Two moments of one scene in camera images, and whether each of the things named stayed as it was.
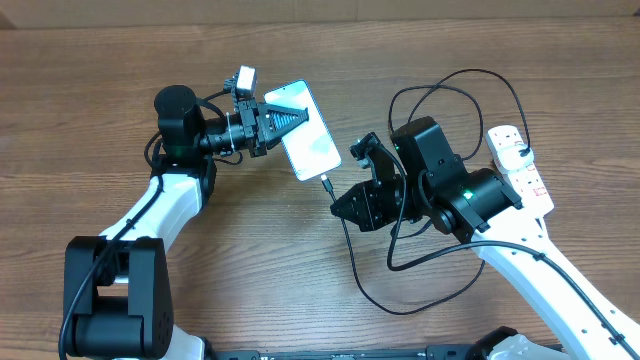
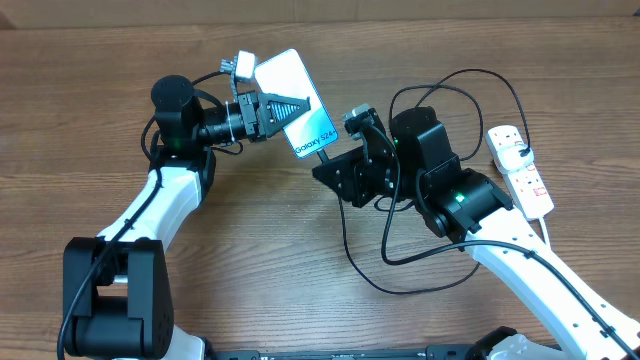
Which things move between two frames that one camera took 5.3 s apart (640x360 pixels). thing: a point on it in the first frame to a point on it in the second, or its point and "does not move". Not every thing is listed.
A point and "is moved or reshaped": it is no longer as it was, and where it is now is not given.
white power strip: x=525 y=183 does not move
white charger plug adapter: x=510 y=159 does not move
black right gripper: x=370 y=218 to x=351 y=166
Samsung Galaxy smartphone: x=310 y=147 is moved or reshaped
